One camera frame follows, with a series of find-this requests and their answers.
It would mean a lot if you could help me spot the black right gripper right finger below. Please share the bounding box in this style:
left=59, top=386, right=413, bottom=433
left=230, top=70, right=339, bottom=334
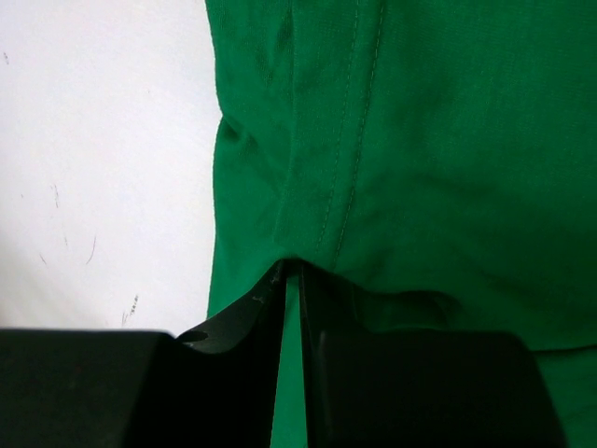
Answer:
left=299, top=265, right=567, bottom=447

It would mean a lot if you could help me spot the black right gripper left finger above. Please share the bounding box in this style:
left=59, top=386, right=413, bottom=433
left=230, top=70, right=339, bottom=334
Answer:
left=1, top=263, right=285, bottom=447

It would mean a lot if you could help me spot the green t shirt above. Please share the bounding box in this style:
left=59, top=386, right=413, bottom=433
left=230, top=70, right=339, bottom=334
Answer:
left=206, top=1, right=596, bottom=447

